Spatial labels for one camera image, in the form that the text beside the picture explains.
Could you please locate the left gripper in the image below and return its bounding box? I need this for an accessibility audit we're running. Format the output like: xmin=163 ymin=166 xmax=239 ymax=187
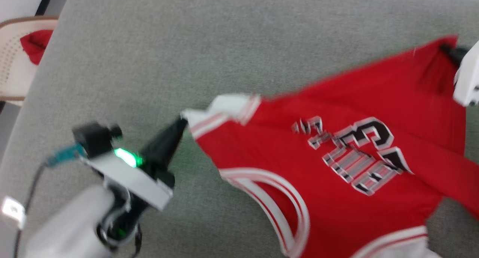
xmin=80 ymin=118 xmax=188 ymax=212

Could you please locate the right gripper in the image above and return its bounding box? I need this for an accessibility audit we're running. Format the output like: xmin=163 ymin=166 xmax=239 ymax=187
xmin=439 ymin=40 xmax=479 ymax=107

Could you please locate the red basketball jersey white trim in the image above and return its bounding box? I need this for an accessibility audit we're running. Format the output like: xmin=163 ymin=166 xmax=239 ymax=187
xmin=181 ymin=35 xmax=479 ymax=258

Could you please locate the red garment in basket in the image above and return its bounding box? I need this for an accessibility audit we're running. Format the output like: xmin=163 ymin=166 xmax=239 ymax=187
xmin=20 ymin=29 xmax=54 ymax=66

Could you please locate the grey fabric sofa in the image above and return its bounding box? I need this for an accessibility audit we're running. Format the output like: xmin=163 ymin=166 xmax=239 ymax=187
xmin=0 ymin=0 xmax=479 ymax=258

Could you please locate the cream laundry basket brown rim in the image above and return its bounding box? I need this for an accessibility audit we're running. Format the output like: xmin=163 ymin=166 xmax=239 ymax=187
xmin=0 ymin=16 xmax=59 ymax=102

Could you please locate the dark framed panel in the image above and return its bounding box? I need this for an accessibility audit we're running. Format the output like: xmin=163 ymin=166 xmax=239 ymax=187
xmin=35 ymin=0 xmax=72 ymax=17

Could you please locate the black cable teal connector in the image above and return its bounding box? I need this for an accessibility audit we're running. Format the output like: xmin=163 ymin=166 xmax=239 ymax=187
xmin=13 ymin=143 xmax=86 ymax=258

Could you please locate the white cable tag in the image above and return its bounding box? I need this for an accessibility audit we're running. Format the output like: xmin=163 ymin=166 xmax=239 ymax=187
xmin=1 ymin=195 xmax=27 ymax=229

